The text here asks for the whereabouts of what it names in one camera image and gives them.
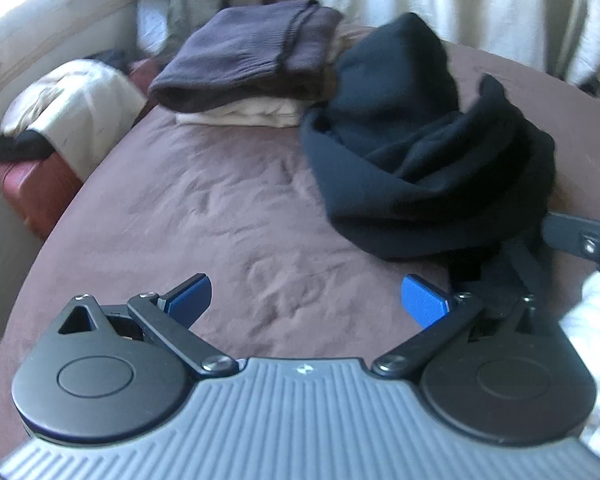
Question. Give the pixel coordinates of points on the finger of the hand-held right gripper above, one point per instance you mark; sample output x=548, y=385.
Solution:
x=577, y=237

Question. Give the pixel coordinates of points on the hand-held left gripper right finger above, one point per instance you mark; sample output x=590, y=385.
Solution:
x=425, y=302

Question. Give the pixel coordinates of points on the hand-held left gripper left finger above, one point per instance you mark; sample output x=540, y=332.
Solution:
x=192, y=296

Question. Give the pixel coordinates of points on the black garment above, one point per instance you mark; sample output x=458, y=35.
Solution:
x=425, y=160

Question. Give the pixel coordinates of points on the brown bed sheet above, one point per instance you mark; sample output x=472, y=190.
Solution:
x=220, y=220

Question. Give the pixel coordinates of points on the person's white clothing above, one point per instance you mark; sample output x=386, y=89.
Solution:
x=592, y=355

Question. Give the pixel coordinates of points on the white crumpled cloth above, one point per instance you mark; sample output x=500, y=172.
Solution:
x=597, y=35

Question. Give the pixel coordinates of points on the folded cream garment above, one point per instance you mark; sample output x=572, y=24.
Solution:
x=250, y=115

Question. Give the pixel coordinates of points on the red leather stool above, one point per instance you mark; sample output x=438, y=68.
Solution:
x=30, y=190

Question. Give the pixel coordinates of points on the cream cloth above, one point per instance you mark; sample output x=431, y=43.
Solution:
x=75, y=105

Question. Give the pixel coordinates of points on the black cloth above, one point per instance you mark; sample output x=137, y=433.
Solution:
x=22, y=147

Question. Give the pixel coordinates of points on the folded purple knit sweater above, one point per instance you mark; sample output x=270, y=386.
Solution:
x=245, y=55

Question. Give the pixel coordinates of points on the clear plastic bag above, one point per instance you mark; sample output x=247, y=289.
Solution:
x=152, y=25

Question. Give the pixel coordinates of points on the grey hanging cloth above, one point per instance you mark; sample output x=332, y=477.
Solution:
x=195, y=0

